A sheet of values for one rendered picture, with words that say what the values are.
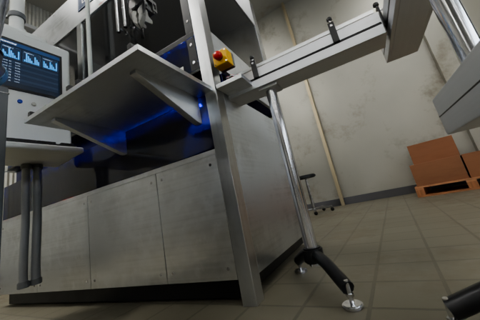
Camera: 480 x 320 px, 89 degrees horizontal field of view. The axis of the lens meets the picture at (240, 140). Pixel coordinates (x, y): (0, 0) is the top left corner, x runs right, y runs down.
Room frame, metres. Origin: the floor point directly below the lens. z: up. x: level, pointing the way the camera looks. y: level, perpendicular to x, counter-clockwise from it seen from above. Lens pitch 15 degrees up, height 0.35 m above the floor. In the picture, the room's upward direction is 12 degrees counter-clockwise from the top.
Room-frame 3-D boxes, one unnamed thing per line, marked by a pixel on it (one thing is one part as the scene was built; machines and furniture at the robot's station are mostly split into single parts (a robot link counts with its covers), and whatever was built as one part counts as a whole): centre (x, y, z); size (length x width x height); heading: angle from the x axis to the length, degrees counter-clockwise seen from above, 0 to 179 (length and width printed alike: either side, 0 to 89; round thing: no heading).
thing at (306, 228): (1.05, -0.19, 0.46); 0.09 x 0.09 x 0.77; 64
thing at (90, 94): (1.00, 0.46, 0.87); 0.70 x 0.48 x 0.02; 64
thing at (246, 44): (1.43, -0.14, 1.50); 0.85 x 0.01 x 0.59; 154
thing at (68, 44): (1.54, 1.20, 1.50); 0.49 x 0.01 x 0.59; 64
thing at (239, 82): (1.02, -0.03, 0.87); 0.14 x 0.13 x 0.02; 154
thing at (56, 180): (1.44, 1.01, 0.73); 1.98 x 0.01 x 0.25; 64
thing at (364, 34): (0.99, -0.32, 0.92); 0.69 x 0.15 x 0.16; 64
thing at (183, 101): (0.88, 0.24, 0.79); 0.34 x 0.03 x 0.13; 154
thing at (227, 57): (0.98, 0.00, 0.99); 0.08 x 0.07 x 0.07; 154
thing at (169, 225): (1.88, 0.78, 0.44); 2.06 x 1.00 x 0.88; 64
